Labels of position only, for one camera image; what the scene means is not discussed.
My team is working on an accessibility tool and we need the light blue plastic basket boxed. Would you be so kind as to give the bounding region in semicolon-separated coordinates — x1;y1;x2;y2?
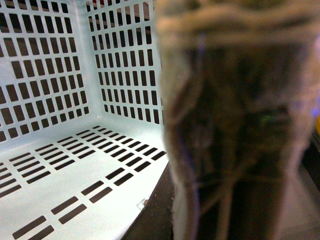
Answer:
0;0;168;240

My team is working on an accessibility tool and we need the yellow mango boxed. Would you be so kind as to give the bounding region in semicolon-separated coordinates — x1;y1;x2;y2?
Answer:
315;115;320;135

